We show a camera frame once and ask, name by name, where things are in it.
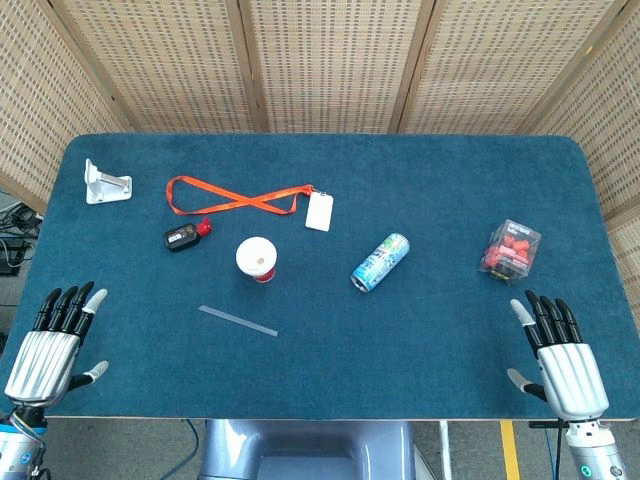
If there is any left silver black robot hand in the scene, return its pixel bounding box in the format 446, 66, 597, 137
3, 280, 110, 407

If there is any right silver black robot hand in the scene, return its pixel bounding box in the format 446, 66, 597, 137
506, 289, 611, 421

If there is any transparent plastic straw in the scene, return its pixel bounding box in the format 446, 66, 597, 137
197, 304, 279, 338

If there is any red paper cup white lid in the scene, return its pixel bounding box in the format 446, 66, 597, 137
235, 236, 279, 285

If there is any red and black object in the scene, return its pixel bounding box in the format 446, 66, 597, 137
477, 218, 544, 290

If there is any white table leg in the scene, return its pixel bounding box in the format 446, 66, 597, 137
438, 419, 452, 480

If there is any white phone stand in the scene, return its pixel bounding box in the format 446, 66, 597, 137
83, 158, 134, 206

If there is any black bottle red cap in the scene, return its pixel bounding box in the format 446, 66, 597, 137
162, 217, 214, 253

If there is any grey blue robot torso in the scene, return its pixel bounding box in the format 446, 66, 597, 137
198, 418, 417, 480

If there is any blue green drink can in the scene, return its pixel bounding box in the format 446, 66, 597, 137
350, 232, 412, 294

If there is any blue table cloth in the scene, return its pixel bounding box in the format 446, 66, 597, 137
0, 132, 632, 421

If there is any bamboo folding screen panel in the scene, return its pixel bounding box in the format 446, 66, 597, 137
389, 0, 629, 135
238, 0, 436, 135
37, 0, 269, 134
519, 0, 640, 301
0, 0, 126, 211

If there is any white badge card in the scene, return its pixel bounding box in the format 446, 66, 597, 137
304, 191, 334, 233

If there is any black floor cables bundle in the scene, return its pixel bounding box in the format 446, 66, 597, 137
0, 192, 44, 276

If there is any blue floor cable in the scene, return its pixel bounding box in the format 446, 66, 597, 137
185, 418, 202, 480

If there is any orange lanyard strap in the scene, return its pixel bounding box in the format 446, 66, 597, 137
165, 175, 316, 216

